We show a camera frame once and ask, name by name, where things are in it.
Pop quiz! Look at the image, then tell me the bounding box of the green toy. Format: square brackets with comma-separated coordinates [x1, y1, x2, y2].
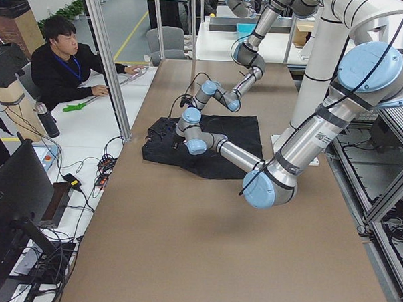
[63, 102, 86, 112]

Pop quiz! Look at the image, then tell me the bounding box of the black Huawei monitor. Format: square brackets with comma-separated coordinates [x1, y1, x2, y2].
[0, 140, 57, 288]

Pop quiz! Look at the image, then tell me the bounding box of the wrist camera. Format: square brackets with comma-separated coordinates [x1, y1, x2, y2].
[179, 96, 192, 108]

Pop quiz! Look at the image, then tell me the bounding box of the teach pendant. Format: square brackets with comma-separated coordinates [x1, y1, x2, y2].
[33, 144, 59, 174]

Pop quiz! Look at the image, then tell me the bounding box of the black t-shirt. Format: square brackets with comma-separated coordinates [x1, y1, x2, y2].
[140, 110, 267, 182]

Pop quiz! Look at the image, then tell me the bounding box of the metal grabber tool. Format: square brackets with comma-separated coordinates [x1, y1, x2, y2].
[84, 67, 148, 104]

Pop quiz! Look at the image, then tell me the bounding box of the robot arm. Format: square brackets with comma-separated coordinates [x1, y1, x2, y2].
[173, 0, 403, 208]
[188, 0, 319, 112]

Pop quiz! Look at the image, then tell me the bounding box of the black water bottle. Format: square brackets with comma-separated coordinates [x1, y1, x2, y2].
[35, 102, 61, 138]

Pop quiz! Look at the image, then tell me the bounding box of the grey office chair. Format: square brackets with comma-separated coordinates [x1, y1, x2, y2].
[146, 26, 186, 67]

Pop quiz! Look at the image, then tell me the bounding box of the aluminium frame post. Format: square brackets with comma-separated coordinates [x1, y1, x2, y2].
[82, 0, 132, 143]

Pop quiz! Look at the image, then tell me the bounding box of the person in black jacket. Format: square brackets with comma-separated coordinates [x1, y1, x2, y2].
[28, 15, 144, 115]

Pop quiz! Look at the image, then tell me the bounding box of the power strip with cables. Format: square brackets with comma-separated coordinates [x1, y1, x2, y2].
[94, 154, 117, 190]

